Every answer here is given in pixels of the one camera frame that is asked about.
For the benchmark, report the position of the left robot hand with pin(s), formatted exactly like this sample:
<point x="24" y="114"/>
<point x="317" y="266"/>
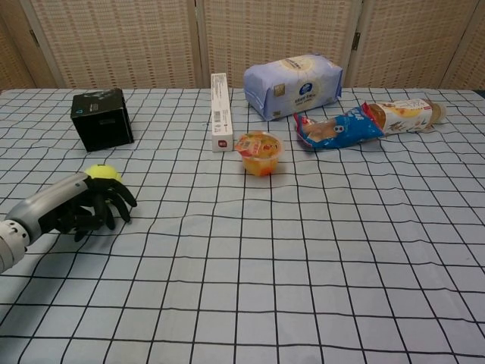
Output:
<point x="49" y="206"/>

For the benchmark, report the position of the yellow tennis ball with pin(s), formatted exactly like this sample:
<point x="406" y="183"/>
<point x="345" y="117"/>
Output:
<point x="103" y="172"/>

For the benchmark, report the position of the small black box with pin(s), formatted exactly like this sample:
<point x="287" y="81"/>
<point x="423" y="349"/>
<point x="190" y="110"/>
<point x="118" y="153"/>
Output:
<point x="102" y="117"/>

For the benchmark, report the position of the long white carton box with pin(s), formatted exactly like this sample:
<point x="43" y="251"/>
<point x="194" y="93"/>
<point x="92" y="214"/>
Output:
<point x="221" y="113"/>

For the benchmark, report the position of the beige woven folding screen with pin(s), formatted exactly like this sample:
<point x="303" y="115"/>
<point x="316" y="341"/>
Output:
<point x="125" y="41"/>

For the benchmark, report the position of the fruit jelly cup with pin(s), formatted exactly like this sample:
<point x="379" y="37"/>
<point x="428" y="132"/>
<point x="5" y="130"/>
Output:
<point x="261" y="153"/>

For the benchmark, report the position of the checked pale blue tablecloth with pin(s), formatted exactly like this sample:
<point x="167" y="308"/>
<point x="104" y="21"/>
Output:
<point x="265" y="246"/>

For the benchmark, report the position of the pale blue tissue pack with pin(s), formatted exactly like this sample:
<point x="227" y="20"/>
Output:
<point x="293" y="87"/>

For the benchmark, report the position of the blue snack bag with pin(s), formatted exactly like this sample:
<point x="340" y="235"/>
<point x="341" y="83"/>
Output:
<point x="337" y="129"/>

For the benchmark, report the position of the tea bottle with label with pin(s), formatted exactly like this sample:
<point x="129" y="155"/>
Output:
<point x="405" y="115"/>

